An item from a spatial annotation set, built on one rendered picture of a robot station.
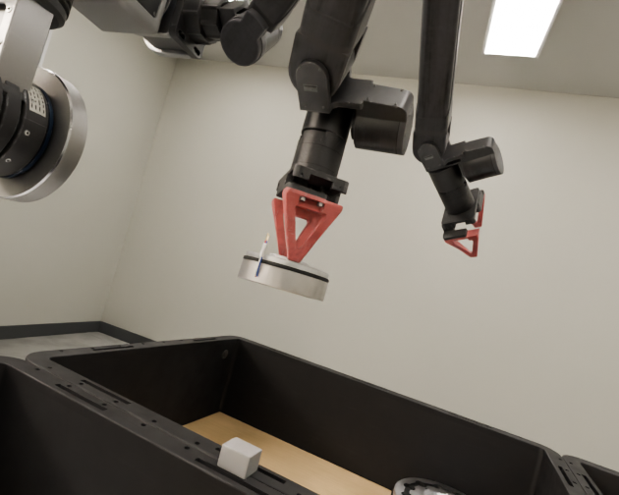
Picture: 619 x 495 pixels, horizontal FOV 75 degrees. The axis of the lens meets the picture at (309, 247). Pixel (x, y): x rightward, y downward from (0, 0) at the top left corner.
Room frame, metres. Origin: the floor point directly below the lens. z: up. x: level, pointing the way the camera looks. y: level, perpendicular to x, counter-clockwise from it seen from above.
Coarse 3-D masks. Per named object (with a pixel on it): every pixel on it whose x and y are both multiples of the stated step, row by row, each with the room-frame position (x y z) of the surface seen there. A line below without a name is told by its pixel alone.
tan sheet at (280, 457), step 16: (208, 416) 0.53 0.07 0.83; (224, 416) 0.54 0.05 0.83; (208, 432) 0.48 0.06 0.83; (224, 432) 0.49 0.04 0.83; (240, 432) 0.50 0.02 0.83; (256, 432) 0.52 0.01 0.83; (272, 448) 0.49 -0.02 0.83; (288, 448) 0.50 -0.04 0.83; (272, 464) 0.45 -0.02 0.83; (288, 464) 0.46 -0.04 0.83; (304, 464) 0.47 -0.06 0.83; (320, 464) 0.48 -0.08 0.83; (304, 480) 0.43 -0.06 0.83; (320, 480) 0.44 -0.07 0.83; (336, 480) 0.45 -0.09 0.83; (352, 480) 0.46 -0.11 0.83; (368, 480) 0.47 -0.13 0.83
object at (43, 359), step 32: (64, 352) 0.33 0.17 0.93; (96, 352) 0.35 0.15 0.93; (128, 352) 0.38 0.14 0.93; (96, 384) 0.28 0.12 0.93; (352, 384) 0.49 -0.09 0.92; (160, 416) 0.26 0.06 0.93; (448, 416) 0.44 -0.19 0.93; (544, 448) 0.41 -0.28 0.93; (288, 480) 0.22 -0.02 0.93; (576, 480) 0.34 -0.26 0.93
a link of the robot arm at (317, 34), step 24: (312, 0) 0.35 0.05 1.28; (336, 0) 0.34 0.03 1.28; (360, 0) 0.34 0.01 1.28; (312, 24) 0.36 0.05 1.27; (336, 24) 0.35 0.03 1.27; (360, 24) 0.35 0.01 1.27; (312, 48) 0.38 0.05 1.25; (336, 48) 0.37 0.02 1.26; (360, 48) 0.43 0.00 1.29; (336, 72) 0.39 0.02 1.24
